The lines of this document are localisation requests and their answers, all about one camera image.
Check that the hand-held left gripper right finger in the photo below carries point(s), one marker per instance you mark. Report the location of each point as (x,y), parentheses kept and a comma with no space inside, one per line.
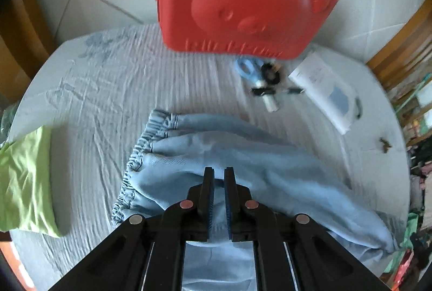
(230,210)

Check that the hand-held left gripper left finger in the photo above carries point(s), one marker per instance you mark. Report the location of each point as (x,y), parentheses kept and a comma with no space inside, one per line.
(210,206)

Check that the light blue pants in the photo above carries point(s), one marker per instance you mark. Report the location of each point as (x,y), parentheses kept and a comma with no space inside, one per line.
(253,149)

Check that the small white tube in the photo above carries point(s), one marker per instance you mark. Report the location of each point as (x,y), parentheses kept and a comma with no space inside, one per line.
(271,103)

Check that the white booklet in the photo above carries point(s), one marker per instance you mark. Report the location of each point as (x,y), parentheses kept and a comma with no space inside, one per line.
(320,85)

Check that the small brown scrap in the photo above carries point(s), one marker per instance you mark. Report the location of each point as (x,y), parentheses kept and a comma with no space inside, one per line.
(384,144)

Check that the light green garment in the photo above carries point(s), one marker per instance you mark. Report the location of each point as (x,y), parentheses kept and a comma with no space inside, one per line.
(27,183)

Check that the red bear-face case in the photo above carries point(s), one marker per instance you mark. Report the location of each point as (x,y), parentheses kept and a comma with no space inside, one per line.
(243,0)

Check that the wooden chair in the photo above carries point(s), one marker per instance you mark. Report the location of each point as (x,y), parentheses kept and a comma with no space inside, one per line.
(20,41)
(405,41)

